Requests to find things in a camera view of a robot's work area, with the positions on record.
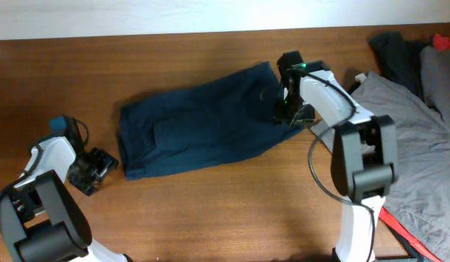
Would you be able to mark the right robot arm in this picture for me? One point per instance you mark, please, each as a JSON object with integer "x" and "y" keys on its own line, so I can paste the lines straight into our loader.
{"x": 364, "y": 153}

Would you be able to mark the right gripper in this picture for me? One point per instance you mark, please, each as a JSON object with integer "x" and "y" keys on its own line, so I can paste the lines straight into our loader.
{"x": 308, "y": 116}

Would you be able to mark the red and black garment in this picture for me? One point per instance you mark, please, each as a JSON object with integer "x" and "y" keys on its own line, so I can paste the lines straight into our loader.
{"x": 411, "y": 244}

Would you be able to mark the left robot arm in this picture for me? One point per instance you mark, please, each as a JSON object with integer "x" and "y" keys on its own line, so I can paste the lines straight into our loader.
{"x": 39, "y": 219}

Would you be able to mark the grey shorts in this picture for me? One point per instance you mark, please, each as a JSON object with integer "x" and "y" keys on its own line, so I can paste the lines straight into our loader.
{"x": 420, "y": 199}

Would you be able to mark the navy blue shorts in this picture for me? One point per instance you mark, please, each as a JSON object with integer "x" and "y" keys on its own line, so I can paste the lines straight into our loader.
{"x": 225, "y": 121}

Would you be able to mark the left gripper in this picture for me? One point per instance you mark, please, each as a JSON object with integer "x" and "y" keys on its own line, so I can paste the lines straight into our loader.
{"x": 107, "y": 163}

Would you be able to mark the red cloth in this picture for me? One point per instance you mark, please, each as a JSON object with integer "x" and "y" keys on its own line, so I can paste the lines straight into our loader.
{"x": 441, "y": 43}

